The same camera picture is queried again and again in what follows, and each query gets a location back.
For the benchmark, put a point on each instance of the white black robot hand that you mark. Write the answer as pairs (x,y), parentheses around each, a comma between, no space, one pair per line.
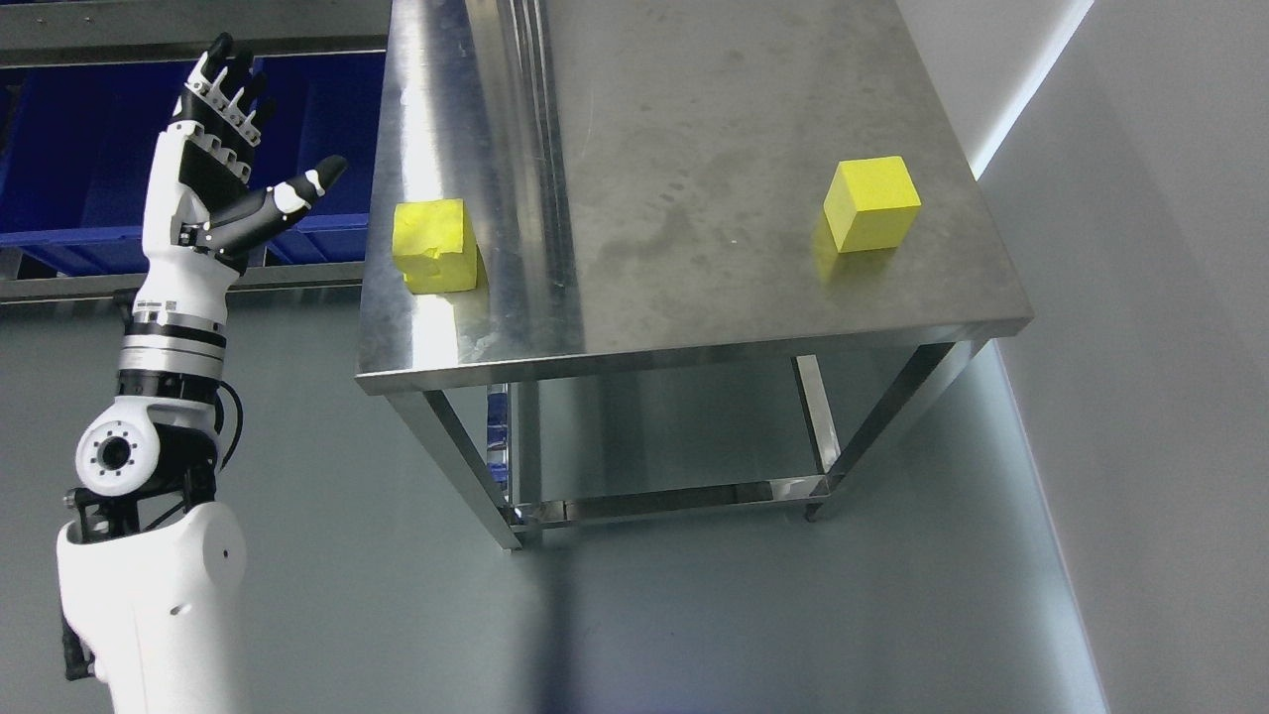
(196,193)

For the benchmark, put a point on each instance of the dented yellow foam block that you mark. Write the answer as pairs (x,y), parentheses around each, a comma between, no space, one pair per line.
(434,246)

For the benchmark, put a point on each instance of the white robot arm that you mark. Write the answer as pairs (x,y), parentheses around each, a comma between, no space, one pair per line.
(151,566)

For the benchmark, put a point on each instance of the yellow foam cube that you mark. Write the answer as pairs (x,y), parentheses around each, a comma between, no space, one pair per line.
(871,204)

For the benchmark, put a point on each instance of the blue plastic bin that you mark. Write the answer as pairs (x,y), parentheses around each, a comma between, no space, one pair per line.
(78,144)

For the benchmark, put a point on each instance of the stainless steel table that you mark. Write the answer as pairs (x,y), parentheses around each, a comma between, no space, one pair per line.
(645,181)

